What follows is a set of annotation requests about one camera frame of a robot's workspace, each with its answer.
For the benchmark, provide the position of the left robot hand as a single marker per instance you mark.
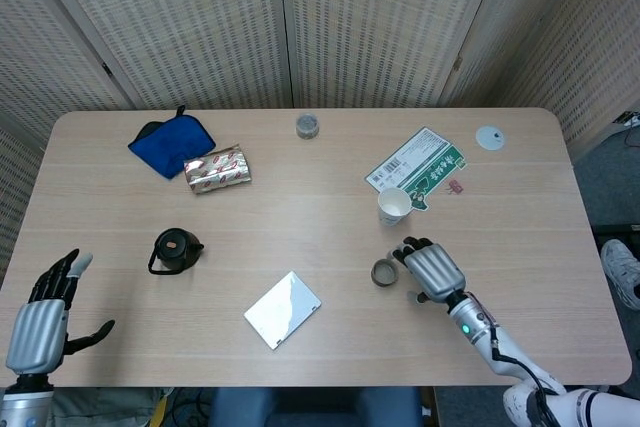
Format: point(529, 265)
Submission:
point(37, 332)

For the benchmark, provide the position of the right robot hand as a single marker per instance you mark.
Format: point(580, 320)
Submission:
point(435, 267)

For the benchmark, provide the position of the black teapot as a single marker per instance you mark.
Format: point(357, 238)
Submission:
point(175, 247)

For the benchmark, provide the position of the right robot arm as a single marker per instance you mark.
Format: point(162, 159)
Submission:
point(480, 332)

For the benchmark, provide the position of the white paper cup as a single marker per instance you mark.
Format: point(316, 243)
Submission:
point(392, 202)

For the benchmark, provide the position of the red binder clip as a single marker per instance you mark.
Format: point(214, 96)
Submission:
point(455, 187)

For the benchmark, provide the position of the olive green cloth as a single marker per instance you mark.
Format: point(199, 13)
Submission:
point(100, 409)

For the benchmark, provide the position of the green white flat package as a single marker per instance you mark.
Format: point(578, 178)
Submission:
point(420, 157)

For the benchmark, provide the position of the white round disc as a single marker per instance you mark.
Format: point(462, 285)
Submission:
point(491, 138)

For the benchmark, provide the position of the silver folding mirror case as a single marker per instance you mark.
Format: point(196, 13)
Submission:
point(282, 309)

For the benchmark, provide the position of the white sneaker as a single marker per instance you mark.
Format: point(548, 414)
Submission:
point(620, 267)

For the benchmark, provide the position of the blue padded seat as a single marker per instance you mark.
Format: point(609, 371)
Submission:
point(320, 412)

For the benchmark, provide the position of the small patterned round jar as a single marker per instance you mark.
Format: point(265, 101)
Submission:
point(307, 127)

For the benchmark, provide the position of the blue cloth pouch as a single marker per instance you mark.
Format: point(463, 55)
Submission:
point(170, 142)

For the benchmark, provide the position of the silver foil packet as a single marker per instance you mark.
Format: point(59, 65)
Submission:
point(217, 169)

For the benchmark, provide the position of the woven folding screen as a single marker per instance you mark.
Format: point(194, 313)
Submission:
point(200, 22)

